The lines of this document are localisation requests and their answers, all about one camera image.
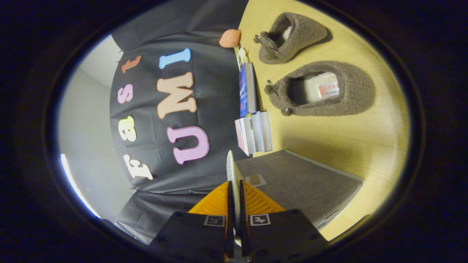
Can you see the grey fuzzy shoe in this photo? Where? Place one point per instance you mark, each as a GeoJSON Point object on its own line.
{"type": "Point", "coordinates": [303, 34]}
{"type": "Point", "coordinates": [354, 91]}

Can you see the black backdrop cloth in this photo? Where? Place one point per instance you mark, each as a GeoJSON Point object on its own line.
{"type": "Point", "coordinates": [215, 84]}

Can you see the orange fuzzy sponge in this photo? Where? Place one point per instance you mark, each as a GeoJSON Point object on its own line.
{"type": "Point", "coordinates": [230, 38]}

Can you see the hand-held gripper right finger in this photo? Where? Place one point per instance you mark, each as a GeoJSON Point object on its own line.
{"type": "Point", "coordinates": [285, 237]}

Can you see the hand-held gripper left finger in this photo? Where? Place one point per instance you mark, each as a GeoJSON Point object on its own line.
{"type": "Point", "coordinates": [197, 237]}

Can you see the white printed packet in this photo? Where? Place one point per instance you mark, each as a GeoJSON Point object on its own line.
{"type": "Point", "coordinates": [242, 58]}

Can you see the white book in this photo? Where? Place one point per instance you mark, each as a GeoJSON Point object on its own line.
{"type": "Point", "coordinates": [257, 131]}
{"type": "Point", "coordinates": [267, 129]}

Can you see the blue cover book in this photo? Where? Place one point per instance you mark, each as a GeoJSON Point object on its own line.
{"type": "Point", "coordinates": [244, 91]}

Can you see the grey fabric storage box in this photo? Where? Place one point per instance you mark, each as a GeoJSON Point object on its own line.
{"type": "Point", "coordinates": [299, 182]}

